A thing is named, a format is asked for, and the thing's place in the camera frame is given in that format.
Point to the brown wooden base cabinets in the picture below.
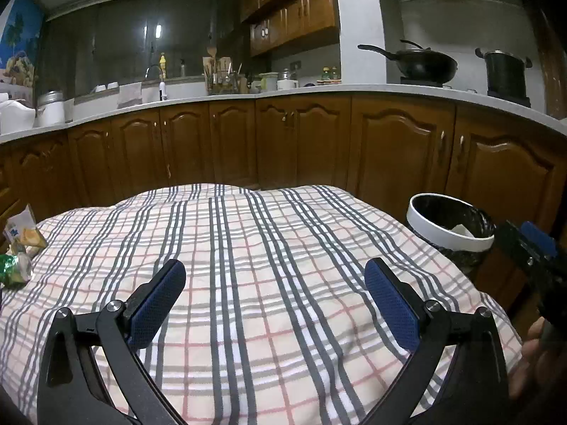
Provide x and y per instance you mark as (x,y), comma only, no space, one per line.
(381,148)

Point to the chrome sink faucet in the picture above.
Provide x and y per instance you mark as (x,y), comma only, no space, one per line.
(155,74)

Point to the utensil holder with spoons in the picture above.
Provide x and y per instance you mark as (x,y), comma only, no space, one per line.
(222,76)

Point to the white lidded canister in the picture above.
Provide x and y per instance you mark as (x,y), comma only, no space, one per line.
(50,109)

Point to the white rimmed black trash bin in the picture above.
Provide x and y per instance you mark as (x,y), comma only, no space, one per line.
(461,232)

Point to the yellow dish soap bottle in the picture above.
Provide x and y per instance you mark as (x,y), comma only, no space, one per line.
(162,64)

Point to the brown upper wall cabinets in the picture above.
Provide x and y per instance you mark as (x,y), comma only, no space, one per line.
(287,27)

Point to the white kitchen countertop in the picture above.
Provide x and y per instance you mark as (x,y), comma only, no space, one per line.
(414,91)

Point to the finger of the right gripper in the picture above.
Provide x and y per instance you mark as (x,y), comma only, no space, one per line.
(542,240)

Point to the black cooking pot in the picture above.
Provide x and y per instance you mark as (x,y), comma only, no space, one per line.
(506,78)

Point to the black wok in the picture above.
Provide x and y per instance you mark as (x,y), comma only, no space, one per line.
(420,65)

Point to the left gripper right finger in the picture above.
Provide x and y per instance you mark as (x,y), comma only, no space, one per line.
(475,388)

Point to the right human hand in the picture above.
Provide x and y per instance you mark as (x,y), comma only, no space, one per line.
(542,360)

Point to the blue food poster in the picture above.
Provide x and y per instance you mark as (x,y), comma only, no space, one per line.
(21,24)

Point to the white rice cooker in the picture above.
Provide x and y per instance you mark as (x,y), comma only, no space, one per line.
(15,116)

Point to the plaid checkered tablecloth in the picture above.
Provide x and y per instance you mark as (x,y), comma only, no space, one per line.
(274,325)

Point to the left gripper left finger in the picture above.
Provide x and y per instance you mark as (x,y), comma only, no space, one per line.
(71,389)

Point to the silver green wrapper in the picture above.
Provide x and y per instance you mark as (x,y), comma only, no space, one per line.
(15,270)

